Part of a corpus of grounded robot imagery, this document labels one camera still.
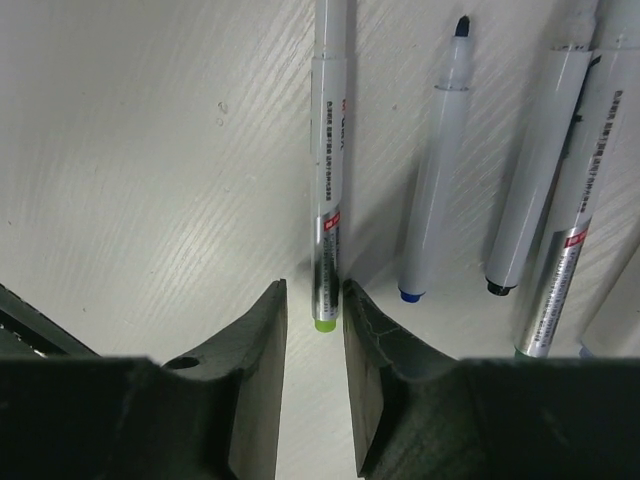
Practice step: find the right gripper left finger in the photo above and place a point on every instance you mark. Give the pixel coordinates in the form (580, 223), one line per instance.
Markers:
(210, 413)

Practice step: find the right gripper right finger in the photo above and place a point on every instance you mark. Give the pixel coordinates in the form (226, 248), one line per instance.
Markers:
(420, 414)

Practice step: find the black marker pen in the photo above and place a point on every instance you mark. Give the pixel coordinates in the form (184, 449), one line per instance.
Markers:
(561, 76)

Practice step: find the pastel purple highlighter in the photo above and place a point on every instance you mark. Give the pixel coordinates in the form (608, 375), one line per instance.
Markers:
(614, 330)

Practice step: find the light green capped marker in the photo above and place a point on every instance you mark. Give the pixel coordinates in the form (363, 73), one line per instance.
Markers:
(329, 68)

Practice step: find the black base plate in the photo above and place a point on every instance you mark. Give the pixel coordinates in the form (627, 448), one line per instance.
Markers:
(25, 331)

